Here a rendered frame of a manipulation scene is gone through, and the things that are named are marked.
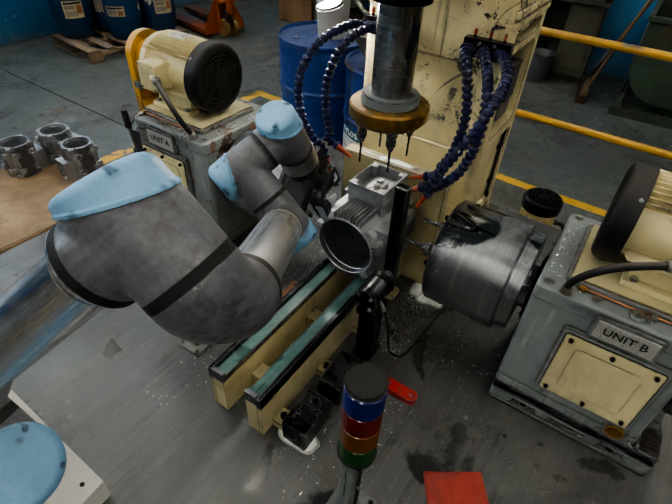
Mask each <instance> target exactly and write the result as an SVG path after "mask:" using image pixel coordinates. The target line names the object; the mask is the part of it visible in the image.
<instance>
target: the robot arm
mask: <svg viewBox="0 0 672 504"><path fill-rule="evenodd" d="M255 124H256V129H255V130H254V131H252V133H251V134H250V135H248V136H247V137H246V138H245V139H243V140H242V141H241V142H239V143H238V144H237V145H236V146H234V147H233V148H232V149H230V150H229V151H228V152H227V153H224V154H223V156H222V157H220V158H219V159H218V160H217V161H216V162H215V163H213V164H212V165H211V166H210V167H209V170H208V174H209V176H210V177H211V179H212V180H213V181H214V183H215V184H216V185H217V186H218V187H219V189H220V190H221V191H222V192H223V193H224V194H225V196H226V197H227V198H228V199H229V200H231V201H234V200H236V199H237V198H238V199H239V198H241V199H242V200H243V201H244V202H245V204H246V205H247V206H248V207H249V208H250V209H251V211H252V212H253V213H254V214H255V215H256V217H257V218H258V219H259V220H260V222H259V223H258V224H257V225H256V227H255V228H254V229H253V230H252V231H251V233H250V234H249V235H248V236H247V238H246V239H245V240H244V241H243V243H242V244H241V245H240V246H239V247H237V246H235V244H234V243H233V242H232V241H231V240H230V239H229V237H228V236H227V235H226V234H225V233H224V231H223V230H222V229H221V228H220V227H219V226H218V224H217V223H216V222H215V221H214V220H213V219H212V217H211V216H210V215H209V214H208V213H207V211H206V210H205V209H204V208H203V207H202V206H201V204H200V203H199V202H198V201H197V200H196V199H195V197H194V196H193V195H192V194H191V193H190V192H189V190H188V189H187V188H186V187H185V186H184V185H183V183H182V180H181V178H180V177H179V176H175V174H174V173H173V172H172V171H171V170H170V169H169V168H168V167H167V166H166V165H165V164H164V163H163V162H162V160H161V159H160V158H159V157H157V156H156V155H154V154H152V153H149V152H136V153H133V154H130V155H127V156H125V157H122V158H120V159H118V160H116V161H113V162H111V163H109V164H107V165H105V166H103V167H101V168H100V169H98V170H96V171H94V172H92V173H90V174H89V175H87V176H85V177H83V178H82V179H80V180H78V181H77V182H75V183H73V184H72V185H70V186H69V187H67V188H66V189H64V190H63V191H61V192H60V193H58V194H57V195H56V196H55V197H53V198H52V199H51V200H50V201H49V203H48V206H47V207H48V210H49V211H50V213H51V217H52V218H53V219H54V220H56V221H58V222H57V223H56V224H55V225H53V226H52V228H51V229H50V230H49V231H48V233H47V235H46V238H45V243H44V250H45V255H44V256H42V257H41V258H40V259H39V260H38V261H37V262H36V263H35V264H34V265H32V266H31V267H30V268H29V269H28V270H27V271H26V272H25V273H24V274H22V275H21V276H20V277H19V278H18V279H17V280H16V281H15V282H14V283H12V284H11V285H10V286H9V287H8V288H7V289H6V290H5V291H4V292H2V293H1V294H0V504H43V503H44V502H45V501H46V500H47V499H48V498H49V497H50V496H51V495H52V494H53V493H54V491H55V490H56V489H57V487H58V486H59V484H60V482H61V480H62V478H63V475H64V472H65V468H66V461H67V457H66V450H65V446H64V444H63V442H62V440H61V438H60V437H59V435H58V434H57V433H56V432H55V431H54V430H53V429H51V428H50V427H48V426H46V425H44V424H41V423H37V422H36V421H35V420H34V419H33V418H31V417H30V416H29V415H28V414H27V413H26V412H25V411H24V410H23V409H22V408H20V407H19V406H18V405H17V404H16V403H15V402H14V401H12V399H10V398H9V397H8V395H9V393H10V391H11V388H12V383H13V380H14V379H15V378H17V377H18V376H19V375H20V374H22V373H23V372H24V371H26V370H27V369H28V368H29V367H31V366H32V365H33V364H34V363H36V362H37V361H38V360H40V359H41V358H42V357H43V356H45V355H46V354H47V353H49V352H50V351H51V350H52V349H54V348H55V347H56V346H57V345H59V344H60V343H61V342H63V341H64V340H65V339H66V338H68V337H69V336H70V335H71V334H73V333H74V332H75V331H77V330H78V329H79V328H80V327H82V326H83V325H84V324H85V323H87V322H88V321H89V320H91V319H92V318H93V317H94V316H96V315H97V314H98V313H99V312H101V311H102V310H103V309H122V308H126V307H128V306H130V305H132V304H133V303H135V302H136V303H137V304H138V305H139V306H140V307H141V308H142V309H143V311H144V312H145V313H146V314H147V315H148V316H149V317H150V318H151V319H152V320H153V321H154V322H156V323H157V324H158V325H159V326H160V327H161V328H162V329H163V330H165V331H166V332H168V333H170V334H171V335H173V336H176V337H178V338H180V339H182V340H185V341H188V342H192V343H198V344H206V345H219V344H229V343H233V342H237V341H240V340H243V339H246V338H248V337H250V336H252V335H254V334H255V333H257V332H258V331H260V330H261V329H262V328H263V327H264V326H265V325H266V324H267V323H268V322H269V321H270V320H271V319H272V317H273V316H274V314H275V312H276V310H277V308H278V306H279V303H280V300H281V297H282V283H281V279H282V277H283V275H284V272H285V270H286V268H287V266H288V264H289V261H290V259H291V257H292V255H293V254H294V253H296V252H298V251H300V250H301V249H303V248H304V247H305V246H307V245H308V244H309V243H310V242H311V241H312V240H313V238H314V237H315V236H316V234H317V229H316V227H315V226H314V224H313V223H312V221H311V219H310V217H309V216H308V215H307V214H305V213H306V210H307V208H308V209H309V210H310V211H311V212H312V213H314V214H315V215H316V216H317V217H319V218H321V219H328V218H329V216H330V214H331V209H332V207H333V205H334V203H335V201H336V198H337V195H336V194H335V193H334V194H333V195H332V196H331V197H329V195H327V193H328V192H329V191H330V189H331V188H332V186H333V184H334V187H336V186H337V184H338V183H339V181H340V180H341V178H340V176H339V174H338V172H337V169H336V167H335V166H333V165H331V164H329V163H328V161H327V159H326V157H325V155H324V152H323V150H322V148H321V147H319V146H314V145H313V144H312V142H311V141H310V139H309V137H308V134H307V132H306V130H305V128H304V126H303V122H302V120H301V118H300V117H299V116H298V114H297V112H296V111H295V109H294V107H293V106H292V105H291V104H290V103H288V102H286V101H283V100H274V101H270V102H268V103H266V104H264V105H263V106H262V107H261V108H260V109H259V112H258V113H257V114H256V117H255ZM279 164H280V165H281V167H282V168H283V170H284V172H285V173H286V174H287V175H288V177H289V178H290V179H291V182H290V185H289V189H288V191H287V190H286V189H285V187H284V186H283V185H282V184H281V182H280V181H279V180H278V179H277V177H276V176H275V175H274V174H273V172H272V170H274V169H275V168H276V167H277V166H278V165H279ZM330 167H331V168H332V169H331V171H329V170H327V168H328V169H329V168H330ZM335 172H336V175H337V177H338V178H337V179H336V181H335V182H334V178H335V177H334V173H335Z"/></svg>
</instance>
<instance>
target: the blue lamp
mask: <svg viewBox="0 0 672 504"><path fill-rule="evenodd" d="M386 397H387V393H386V395H385V396H384V397H383V398H382V399H380V400H379V401H376V402H373V403H363V402H359V401H357V400H355V399H353V398H352V397H351V396H350V395H349V394H348V393H347V391H346V390H345V387H343V398H342V405H343V408H344V410H345V412H346V413H347V414H348V415H349V416H350V417H351V418H352V419H354V420H357V421H360V422H370V421H373V420H375V419H377V418H378V417H380V416H381V414H382V413H383V411H384V408H385V403H386Z"/></svg>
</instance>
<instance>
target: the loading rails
mask: <svg viewBox="0 0 672 504"><path fill-rule="evenodd" d="M367 279H368V278H366V279H362V278H361V276H360V275H358V276H357V277H355V278H354V276H353V277H351V275H350V276H348V274H347V275H345V273H344V274H343V273H342V272H340V269H339V270H338V271H337V267H336V268H335V269H334V265H333V266H331V261H330V260H329V259H325V260H322V261H321V262H320V263H319V264H318V265H317V266H316V267H315V268H314V269H312V270H311V271H310V272H309V273H308V274H307V275H306V276H305V277H304V278H303V279H302V280H301V281H300V282H298V283H297V284H296V285H295V286H294V287H293V288H292V289H291V290H290V291H289V292H288V293H287V294H285V295H284V296H283V297H282V298H281V300H280V303H279V306H278V308H277V310H276V312H275V314H274V316H273V317H272V319H271V320H270V321H269V322H268V323H267V324H266V325H265V326H264V327H263V328H262V329H261V330H260V331H258V332H257V333H255V334H254V335H252V336H250V337H248V338H246V339H243V340H240V341H237V342H234V343H232V344H231V345H230V346H229V347H228V348H227V349H226V350H225V351H224V352H223V353H222V354H221V355H219V356H218V357H217V358H216V359H215V360H214V361H213V362H212V363H211V364H210V365H209V366H208V372H209V376H210V380H211V384H212V389H213V393H214V398H215V401H216V402H219V404H221V405H222V406H223V407H225V408H226V409H228V410H229V409H230V408H231V407H232V406H233V405H234V404H235V403H236V402H237V401H238V400H239V399H240V398H241V396H242V395H243V394H245V400H246V407H247V414H248V420H249V425H250V426H252V427H253V428H254V429H256V430H257V431H259V432H260V433H261V434H263V435H264V434H265V433H266V432H267V430H268V429H269V428H270V427H271V426H272V424H273V425H275V426H276V427H278V428H279V429H281V430H282V421H283V419H284V418H285V417H286V416H287V415H288V413H289V412H290V410H288V409H287V407H288V406H289V404H290V403H291V402H292V401H293V400H294V399H295V397H296V396H297V395H298V394H299V393H300V392H301V390H302V389H303V388H304V387H305V386H306V385H307V383H308V382H309V381H310V380H311V379H312V377H313V376H314V375H315V374H318V375H319V376H320V375H321V374H322V373H323V372H324V371H325V369H326V368H327V367H328V366H329V365H330V363H331V361H329V360H328V359H329V357H330V356H331V355H332V354H333V353H334V352H335V350H336V349H337V348H338V347H339V346H340V345H341V343H342V342H343V341H344V340H345V339H346V337H347V336H348V335H349V334H350V333H351V332H354V333H356V334H357V327H358V317H359V314H358V313H356V307H357V306H356V303H355V300H354V297H353V295H354V292H355V291H356V290H357V289H358V288H359V287H360V286H362V285H363V284H364V283H365V282H366V281H367ZM349 283H350V284H349ZM348 284H349V285H348ZM346 287H347V288H346ZM345 288H346V289H345ZM344 289H345V290H344ZM343 290H344V291H343ZM342 291H343V292H342ZM341 292H342V293H341ZM340 293H341V294H340ZM339 294H340V295H339ZM338 295H339V296H338ZM337 296H338V297H337ZM336 297H337V298H336ZM335 298H336V299H335ZM334 299H335V300H334ZM333 300H334V301H333ZM332 301H333V302H332ZM331 302H332V303H331ZM330 303H331V304H330ZM329 304H330V305H329ZM328 305H329V306H328ZM327 306H328V307H327ZM326 307H327V309H326ZM325 309H326V310H325ZM324 310H325V311H324ZM323 311H324V312H323ZM306 328H307V329H306ZM305 329H306V331H305ZM304 331H305V332H304ZM303 332H304V333H303ZM302 333H303V334H302ZM301 334H302V335H301ZM300 335H301V336H300ZM299 336H300V337H299ZM298 337H299V338H298ZM297 338H298V339H297ZM296 339H297V340H296ZM295 340H296V341H295ZM294 341H295V342H294ZM293 342H294V343H293ZM292 343H293V344H292ZM291 344H292V345H291ZM290 345H291V346H290ZM289 346H290V347H289ZM288 347H289V348H288ZM287 348H288V349H287ZM286 349H287V350H286ZM285 350H286V352H285V353H284V351H285ZM283 353H284V354H283ZM282 354H283V355H282ZM281 355H282V356H281ZM280 356H281V357H280ZM279 357H280V358H279ZM278 358H279V359H278ZM277 359H278V360H277ZM276 360H277V361H276ZM275 361H276V362H275ZM274 362H275V363H274ZM273 363H274V364H273ZM272 364H273V365H272ZM271 365H272V366H271ZM270 366H271V367H270ZM252 385H253V386H252ZM251 386H252V387H251ZM250 387H251V388H250ZM249 388H250V389H249Z"/></svg>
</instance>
